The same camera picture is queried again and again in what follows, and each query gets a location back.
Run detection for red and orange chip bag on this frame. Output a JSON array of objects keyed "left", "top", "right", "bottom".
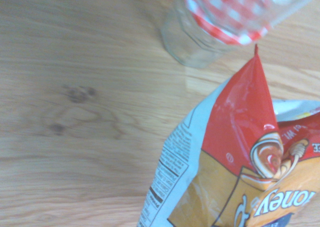
[{"left": 136, "top": 43, "right": 320, "bottom": 227}]

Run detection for glass jar red checkered lid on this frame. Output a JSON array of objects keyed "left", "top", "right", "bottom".
[{"left": 161, "top": 0, "right": 272, "bottom": 69}]

